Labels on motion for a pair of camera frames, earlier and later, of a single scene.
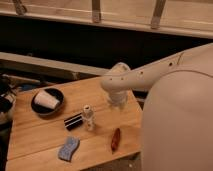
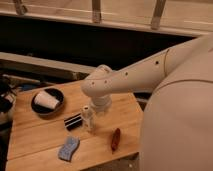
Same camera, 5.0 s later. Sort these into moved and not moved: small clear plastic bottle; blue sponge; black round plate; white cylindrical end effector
Moved: white cylindrical end effector
Not moved: blue sponge; black round plate; small clear plastic bottle
